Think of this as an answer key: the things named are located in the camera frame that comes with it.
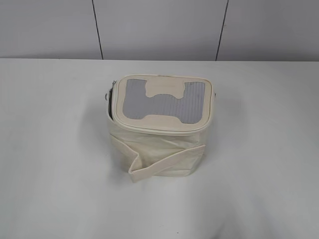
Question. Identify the cream canvas zipper bag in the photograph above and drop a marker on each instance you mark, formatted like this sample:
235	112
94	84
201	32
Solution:
160	124

